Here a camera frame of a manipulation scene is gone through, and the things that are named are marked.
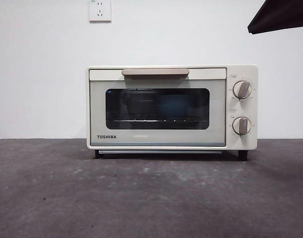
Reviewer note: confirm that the large cream oven knob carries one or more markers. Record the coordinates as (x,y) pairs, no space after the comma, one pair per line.
(242,89)

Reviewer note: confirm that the metal crumb tray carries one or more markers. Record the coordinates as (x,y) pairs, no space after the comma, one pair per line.
(141,151)

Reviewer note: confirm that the cream toaster oven housing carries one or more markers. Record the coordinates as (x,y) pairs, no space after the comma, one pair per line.
(240,145)

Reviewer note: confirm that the blue ribbed bowl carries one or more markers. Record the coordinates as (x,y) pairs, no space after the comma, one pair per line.
(171,106)

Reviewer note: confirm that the small cream oven knob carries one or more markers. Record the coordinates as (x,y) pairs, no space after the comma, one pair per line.
(241,126)

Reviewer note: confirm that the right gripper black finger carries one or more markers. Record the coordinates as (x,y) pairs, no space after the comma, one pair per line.
(282,15)

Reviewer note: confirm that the black oven foot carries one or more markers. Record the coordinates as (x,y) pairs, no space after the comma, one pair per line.
(97,154)
(242,155)

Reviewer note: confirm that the white wall socket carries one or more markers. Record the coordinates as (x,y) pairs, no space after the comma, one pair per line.
(99,12)

